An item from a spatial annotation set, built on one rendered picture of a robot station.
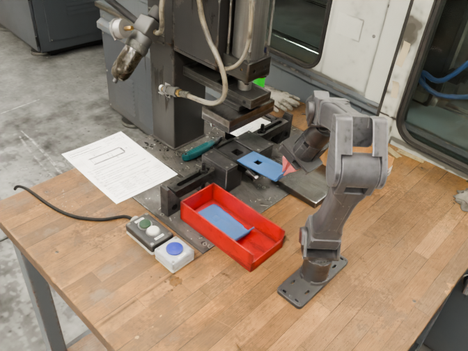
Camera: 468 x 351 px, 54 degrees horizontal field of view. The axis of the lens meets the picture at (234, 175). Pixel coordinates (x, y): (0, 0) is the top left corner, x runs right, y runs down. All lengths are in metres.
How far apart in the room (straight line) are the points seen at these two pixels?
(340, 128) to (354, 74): 0.98
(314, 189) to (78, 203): 0.65
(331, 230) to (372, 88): 0.87
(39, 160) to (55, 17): 1.59
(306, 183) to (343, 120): 0.56
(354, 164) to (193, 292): 0.47
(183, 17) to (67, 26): 3.16
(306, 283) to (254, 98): 0.47
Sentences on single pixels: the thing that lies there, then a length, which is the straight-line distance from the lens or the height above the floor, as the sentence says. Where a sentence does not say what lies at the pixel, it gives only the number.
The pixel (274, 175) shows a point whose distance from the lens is 1.22.
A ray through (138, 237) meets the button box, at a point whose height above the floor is 0.92.
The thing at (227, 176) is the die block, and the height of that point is 0.96.
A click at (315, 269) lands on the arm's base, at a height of 0.96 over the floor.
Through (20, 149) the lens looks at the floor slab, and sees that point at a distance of 3.21.
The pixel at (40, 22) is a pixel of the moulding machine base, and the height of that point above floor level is 0.33.
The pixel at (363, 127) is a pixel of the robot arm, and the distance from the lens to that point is 0.84.
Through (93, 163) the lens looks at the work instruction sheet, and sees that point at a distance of 1.43.
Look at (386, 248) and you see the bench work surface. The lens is 1.25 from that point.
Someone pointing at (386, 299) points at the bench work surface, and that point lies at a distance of 1.13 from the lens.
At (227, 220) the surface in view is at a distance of 1.20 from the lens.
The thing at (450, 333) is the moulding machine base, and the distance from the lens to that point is 2.05.
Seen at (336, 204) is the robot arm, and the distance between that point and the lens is 0.87.
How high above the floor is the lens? 1.73
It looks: 37 degrees down
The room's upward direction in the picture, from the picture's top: 5 degrees clockwise
